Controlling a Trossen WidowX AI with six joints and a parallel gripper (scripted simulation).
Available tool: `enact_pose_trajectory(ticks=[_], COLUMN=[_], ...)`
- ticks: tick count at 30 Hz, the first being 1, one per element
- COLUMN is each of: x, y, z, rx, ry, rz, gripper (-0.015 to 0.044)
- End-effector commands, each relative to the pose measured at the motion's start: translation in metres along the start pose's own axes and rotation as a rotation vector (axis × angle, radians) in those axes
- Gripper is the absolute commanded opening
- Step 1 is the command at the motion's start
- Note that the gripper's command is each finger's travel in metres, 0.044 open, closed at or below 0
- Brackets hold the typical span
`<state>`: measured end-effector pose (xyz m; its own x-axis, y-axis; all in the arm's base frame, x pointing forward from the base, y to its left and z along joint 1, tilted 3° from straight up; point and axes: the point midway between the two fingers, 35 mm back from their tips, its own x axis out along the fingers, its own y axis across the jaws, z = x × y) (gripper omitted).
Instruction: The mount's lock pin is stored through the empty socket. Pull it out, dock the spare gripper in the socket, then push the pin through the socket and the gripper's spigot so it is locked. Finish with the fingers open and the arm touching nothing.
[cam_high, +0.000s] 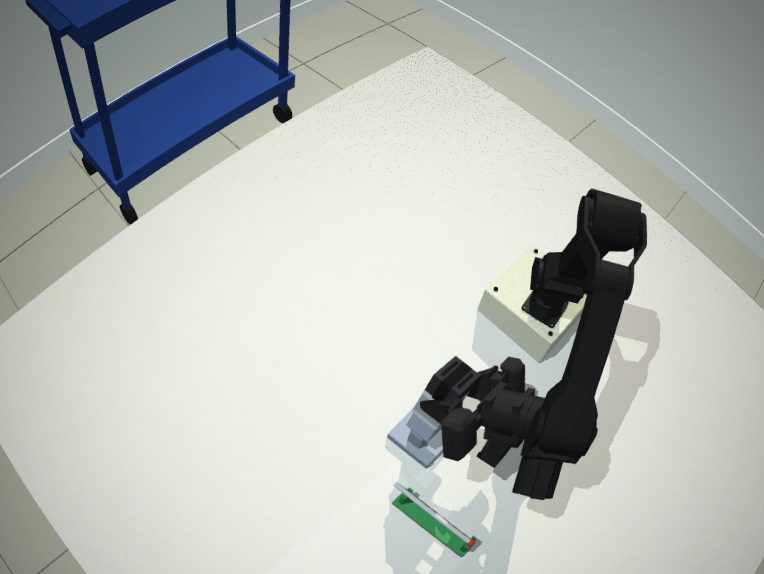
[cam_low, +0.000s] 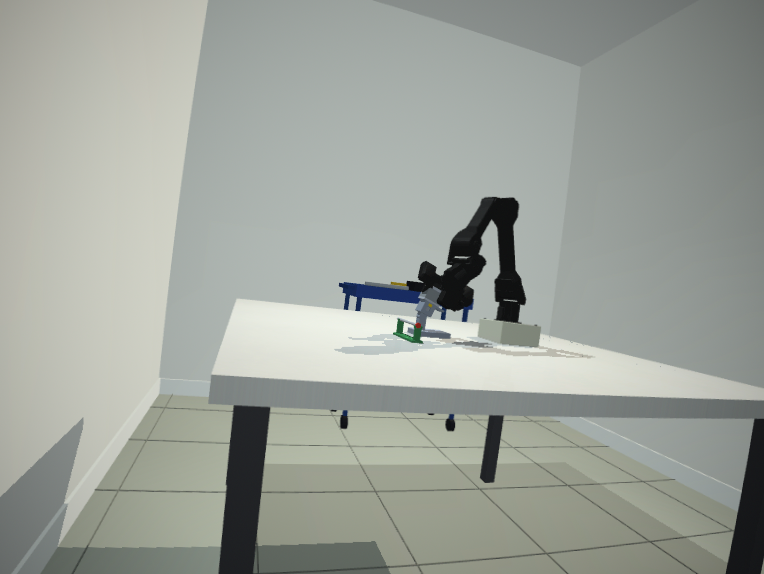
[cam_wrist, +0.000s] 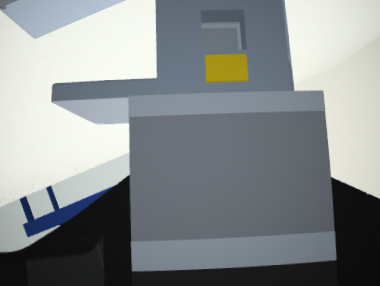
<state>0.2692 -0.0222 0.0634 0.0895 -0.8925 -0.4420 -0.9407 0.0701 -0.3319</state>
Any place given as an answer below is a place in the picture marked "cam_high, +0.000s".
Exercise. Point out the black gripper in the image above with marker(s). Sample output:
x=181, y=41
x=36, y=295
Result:
x=503, y=407

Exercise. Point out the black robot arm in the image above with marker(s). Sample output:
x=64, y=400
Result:
x=561, y=427

